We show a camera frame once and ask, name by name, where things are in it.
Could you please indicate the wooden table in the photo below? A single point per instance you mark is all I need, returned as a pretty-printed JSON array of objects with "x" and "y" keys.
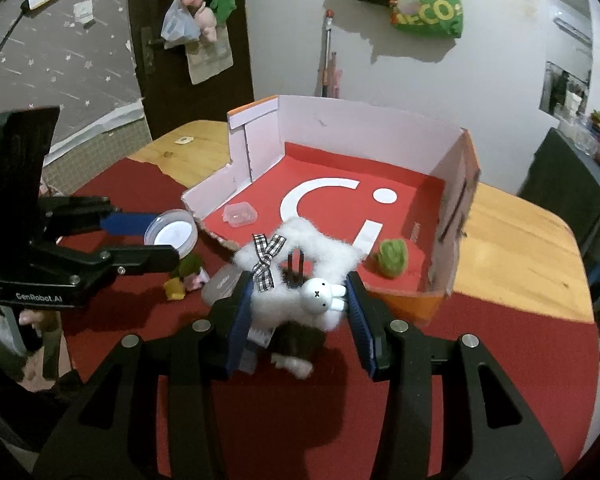
[{"x": 520, "y": 260}]

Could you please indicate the white and orange cardboard box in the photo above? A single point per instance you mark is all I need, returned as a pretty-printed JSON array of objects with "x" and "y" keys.
[{"x": 330, "y": 125}]

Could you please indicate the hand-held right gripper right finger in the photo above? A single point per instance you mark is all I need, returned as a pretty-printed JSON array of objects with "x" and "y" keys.
[{"x": 362, "y": 332}]

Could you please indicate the round white lid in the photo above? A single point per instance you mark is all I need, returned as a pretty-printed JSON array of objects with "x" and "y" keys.
[{"x": 172, "y": 232}]

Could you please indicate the black stick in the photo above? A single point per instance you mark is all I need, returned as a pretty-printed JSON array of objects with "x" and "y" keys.
[{"x": 10, "y": 30}]

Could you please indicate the table with dark cloth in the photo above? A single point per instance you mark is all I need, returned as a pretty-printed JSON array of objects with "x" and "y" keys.
[{"x": 565, "y": 185}]

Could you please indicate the small white sticker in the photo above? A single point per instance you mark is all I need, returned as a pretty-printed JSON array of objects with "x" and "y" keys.
[{"x": 184, "y": 140}]

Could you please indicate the metal pole with red tip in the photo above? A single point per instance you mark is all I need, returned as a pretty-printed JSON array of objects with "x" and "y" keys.
[{"x": 327, "y": 50}]

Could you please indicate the green plush toy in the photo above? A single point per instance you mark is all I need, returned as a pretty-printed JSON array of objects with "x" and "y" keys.
[{"x": 225, "y": 2}]

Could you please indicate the small yellow toy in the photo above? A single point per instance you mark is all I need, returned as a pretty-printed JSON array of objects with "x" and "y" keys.
[{"x": 174, "y": 290}]

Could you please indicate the beige paper bag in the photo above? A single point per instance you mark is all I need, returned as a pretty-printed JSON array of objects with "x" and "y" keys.
[{"x": 207, "y": 62}]

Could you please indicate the person's left forearm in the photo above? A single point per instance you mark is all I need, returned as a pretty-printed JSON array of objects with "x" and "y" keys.
[{"x": 25, "y": 410}]

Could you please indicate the green fuzzy hair clip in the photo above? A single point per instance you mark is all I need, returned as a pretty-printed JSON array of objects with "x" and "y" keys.
[{"x": 390, "y": 257}]

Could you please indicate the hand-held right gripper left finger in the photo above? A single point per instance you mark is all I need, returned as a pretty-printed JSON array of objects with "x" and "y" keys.
[{"x": 237, "y": 327}]

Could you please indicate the wall mirror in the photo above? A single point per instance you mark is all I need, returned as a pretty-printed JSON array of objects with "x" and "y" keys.
[{"x": 562, "y": 87}]

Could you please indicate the red table mat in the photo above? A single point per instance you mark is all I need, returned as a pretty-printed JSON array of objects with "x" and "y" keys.
[{"x": 480, "y": 325}]

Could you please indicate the grey eye shadow case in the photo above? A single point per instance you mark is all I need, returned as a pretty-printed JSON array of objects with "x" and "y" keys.
[{"x": 220, "y": 285}]

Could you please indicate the person's left hand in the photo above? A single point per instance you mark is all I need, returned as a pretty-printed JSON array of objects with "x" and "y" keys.
[{"x": 50, "y": 360}]

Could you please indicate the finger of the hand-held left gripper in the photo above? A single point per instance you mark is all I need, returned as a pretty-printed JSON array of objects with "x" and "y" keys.
[
  {"x": 127, "y": 222},
  {"x": 140, "y": 259}
]

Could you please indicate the clear plastic bag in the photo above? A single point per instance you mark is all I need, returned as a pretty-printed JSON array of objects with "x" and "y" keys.
[{"x": 177, "y": 25}]

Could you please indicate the small clear plastic box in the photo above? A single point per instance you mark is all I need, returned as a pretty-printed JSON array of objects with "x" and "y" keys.
[{"x": 240, "y": 214}]

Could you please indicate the pink plush toy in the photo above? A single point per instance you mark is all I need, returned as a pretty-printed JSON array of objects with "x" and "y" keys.
[{"x": 202, "y": 15}]

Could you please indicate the white air conditioner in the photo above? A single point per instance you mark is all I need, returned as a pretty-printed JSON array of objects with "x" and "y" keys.
[{"x": 572, "y": 27}]

